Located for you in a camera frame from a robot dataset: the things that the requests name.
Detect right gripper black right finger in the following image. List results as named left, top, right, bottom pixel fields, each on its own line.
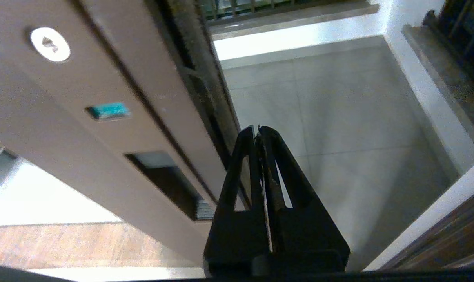
left=258, top=126, right=350, bottom=261

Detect dark brown door jamb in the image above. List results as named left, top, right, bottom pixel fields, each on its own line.
left=362, top=155, right=474, bottom=273

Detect recessed door pull latch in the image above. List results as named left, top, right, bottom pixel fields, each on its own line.
left=124, top=152, right=216, bottom=221

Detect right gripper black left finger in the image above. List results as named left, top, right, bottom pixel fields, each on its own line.
left=204, top=125, right=269, bottom=262

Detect teal brand label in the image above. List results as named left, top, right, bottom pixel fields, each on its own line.
left=88, top=102, right=131, bottom=120

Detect brown-framed sliding glass door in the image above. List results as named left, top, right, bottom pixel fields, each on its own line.
left=0, top=0, right=245, bottom=271

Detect silver plate screw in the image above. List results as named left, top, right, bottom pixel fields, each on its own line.
left=30, top=27, right=71, bottom=63

